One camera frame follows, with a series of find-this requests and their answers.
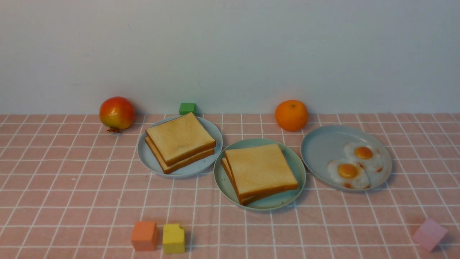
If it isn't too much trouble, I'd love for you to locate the grey-blue bread plate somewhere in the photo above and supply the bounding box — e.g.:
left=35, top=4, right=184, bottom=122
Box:
left=137, top=116, right=223, bottom=178

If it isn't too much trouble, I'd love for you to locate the green cube block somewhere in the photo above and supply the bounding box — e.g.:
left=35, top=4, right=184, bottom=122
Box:
left=179, top=102, right=197, bottom=116

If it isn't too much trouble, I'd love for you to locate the orange fruit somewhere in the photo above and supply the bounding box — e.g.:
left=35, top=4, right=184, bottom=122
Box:
left=275, top=100, right=309, bottom=132

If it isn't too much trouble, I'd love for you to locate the teal centre plate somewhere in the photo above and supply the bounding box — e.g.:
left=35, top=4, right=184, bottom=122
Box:
left=213, top=139, right=306, bottom=211

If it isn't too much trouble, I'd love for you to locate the grey-blue egg plate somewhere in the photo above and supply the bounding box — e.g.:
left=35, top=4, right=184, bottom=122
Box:
left=301, top=125, right=392, bottom=193

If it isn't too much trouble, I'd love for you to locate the red yellow pomegranate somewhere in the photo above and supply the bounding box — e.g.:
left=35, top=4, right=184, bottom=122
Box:
left=99, top=96, right=136, bottom=134

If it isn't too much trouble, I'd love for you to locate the yellow notched block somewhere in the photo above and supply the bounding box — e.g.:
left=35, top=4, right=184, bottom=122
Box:
left=162, top=223, right=185, bottom=254

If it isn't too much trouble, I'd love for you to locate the front fried egg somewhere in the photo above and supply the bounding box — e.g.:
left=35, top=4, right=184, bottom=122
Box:
left=327, top=159, right=370, bottom=190

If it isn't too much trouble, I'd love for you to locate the fried egg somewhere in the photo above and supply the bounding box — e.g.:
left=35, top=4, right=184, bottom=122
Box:
left=343, top=142, right=383, bottom=173
left=327, top=159, right=370, bottom=190

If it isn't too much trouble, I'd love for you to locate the orange cube block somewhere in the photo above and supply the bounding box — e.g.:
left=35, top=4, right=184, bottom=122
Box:
left=131, top=221, right=158, bottom=252

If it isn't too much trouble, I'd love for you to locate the back right fried egg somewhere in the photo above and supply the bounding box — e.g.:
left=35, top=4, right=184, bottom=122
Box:
left=343, top=142, right=383, bottom=173

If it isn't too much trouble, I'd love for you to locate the pink checked tablecloth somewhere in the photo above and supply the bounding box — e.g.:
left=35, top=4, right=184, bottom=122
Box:
left=0, top=113, right=460, bottom=259

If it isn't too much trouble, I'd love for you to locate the pink cube block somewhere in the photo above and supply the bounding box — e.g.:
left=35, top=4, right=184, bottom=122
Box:
left=412, top=218, right=447, bottom=252

